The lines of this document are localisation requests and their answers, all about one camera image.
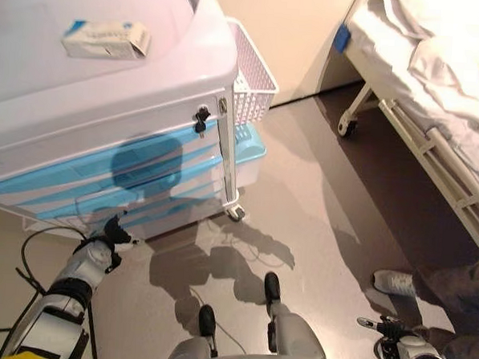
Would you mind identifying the blue bed corner tag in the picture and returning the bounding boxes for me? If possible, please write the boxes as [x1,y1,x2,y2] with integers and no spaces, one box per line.
[333,22,352,54]

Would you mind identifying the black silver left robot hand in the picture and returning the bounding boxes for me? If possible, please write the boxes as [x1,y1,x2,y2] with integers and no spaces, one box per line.
[101,210,144,254]

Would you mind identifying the white cart side bracket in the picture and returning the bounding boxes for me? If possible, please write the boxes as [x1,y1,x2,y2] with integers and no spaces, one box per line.
[19,211,86,236]

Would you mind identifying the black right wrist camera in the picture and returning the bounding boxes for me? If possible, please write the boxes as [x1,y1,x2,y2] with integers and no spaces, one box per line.
[378,338,399,359]

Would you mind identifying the white medical cart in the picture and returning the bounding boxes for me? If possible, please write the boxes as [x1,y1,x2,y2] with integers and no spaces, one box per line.
[0,0,258,247]

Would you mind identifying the cart caster wheel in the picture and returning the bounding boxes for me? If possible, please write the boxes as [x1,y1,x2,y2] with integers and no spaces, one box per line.
[225,205,247,222]

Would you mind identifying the silver right robot leg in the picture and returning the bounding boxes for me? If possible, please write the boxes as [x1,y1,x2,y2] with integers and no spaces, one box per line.
[260,271,331,359]

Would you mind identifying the thin floor cable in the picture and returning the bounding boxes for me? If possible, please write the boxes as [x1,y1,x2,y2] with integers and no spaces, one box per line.
[185,221,298,356]

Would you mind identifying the white hospital bed frame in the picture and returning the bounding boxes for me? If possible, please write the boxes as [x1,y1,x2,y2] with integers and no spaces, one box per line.
[322,0,479,255]

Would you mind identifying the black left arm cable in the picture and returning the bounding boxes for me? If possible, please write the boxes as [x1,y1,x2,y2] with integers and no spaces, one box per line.
[0,222,106,359]

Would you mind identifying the white bed duvet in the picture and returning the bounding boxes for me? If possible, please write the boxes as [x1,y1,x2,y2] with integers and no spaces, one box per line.
[372,0,479,133]

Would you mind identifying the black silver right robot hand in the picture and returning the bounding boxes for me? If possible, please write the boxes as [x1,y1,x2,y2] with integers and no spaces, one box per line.
[355,312,414,343]

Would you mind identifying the blue lidded waste bin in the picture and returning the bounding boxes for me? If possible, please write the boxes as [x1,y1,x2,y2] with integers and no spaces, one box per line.
[230,121,269,190]

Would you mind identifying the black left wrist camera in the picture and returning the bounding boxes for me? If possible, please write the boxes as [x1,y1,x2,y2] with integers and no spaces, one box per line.
[104,251,124,275]

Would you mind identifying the black cart keys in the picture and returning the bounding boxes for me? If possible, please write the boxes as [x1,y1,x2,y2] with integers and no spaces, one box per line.
[191,104,211,139]

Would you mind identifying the white bed side rail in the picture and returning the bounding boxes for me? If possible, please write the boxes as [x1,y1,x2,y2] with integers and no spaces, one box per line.
[370,97,479,253]

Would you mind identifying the white plastic side basket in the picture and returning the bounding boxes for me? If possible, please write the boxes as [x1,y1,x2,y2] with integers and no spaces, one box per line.
[220,16,284,129]

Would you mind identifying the white blue medicine box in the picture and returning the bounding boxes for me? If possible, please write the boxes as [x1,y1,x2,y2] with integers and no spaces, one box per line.
[59,17,153,63]

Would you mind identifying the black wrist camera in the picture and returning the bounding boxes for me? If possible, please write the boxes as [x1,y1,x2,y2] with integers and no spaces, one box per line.
[104,251,124,275]
[378,338,399,359]

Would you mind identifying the silver robot leg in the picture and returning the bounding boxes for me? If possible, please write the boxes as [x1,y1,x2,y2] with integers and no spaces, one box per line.
[260,271,331,359]
[165,303,221,359]

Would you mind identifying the grey person trouser leg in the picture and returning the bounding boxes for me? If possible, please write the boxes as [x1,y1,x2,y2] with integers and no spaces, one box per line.
[410,252,479,359]

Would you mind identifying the silver left robot leg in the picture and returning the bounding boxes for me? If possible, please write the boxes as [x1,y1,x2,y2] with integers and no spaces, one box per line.
[165,303,221,359]

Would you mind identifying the white sneaker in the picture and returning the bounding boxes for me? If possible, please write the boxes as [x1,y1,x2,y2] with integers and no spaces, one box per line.
[370,268,419,297]

